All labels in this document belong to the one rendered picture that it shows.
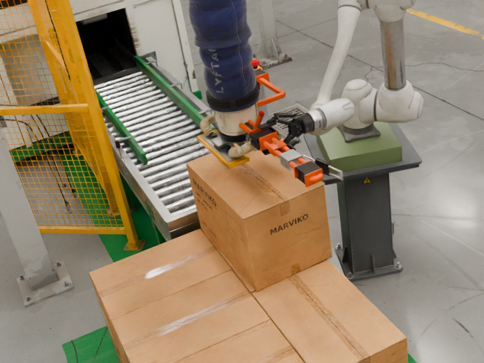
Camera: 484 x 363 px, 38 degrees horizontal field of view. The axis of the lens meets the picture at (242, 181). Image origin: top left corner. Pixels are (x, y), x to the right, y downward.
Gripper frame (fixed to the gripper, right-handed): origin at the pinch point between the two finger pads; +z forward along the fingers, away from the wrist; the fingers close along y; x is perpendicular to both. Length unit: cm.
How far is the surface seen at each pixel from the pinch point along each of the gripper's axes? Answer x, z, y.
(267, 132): 1.0, -1.7, -1.9
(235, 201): 9.0, 14.3, 28.9
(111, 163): 139, 38, 60
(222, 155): 17.8, 12.9, 10.4
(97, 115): 139, 39, 28
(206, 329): -13, 46, 69
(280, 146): -12.0, -0.5, -1.6
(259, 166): 27.6, -7.2, 29.0
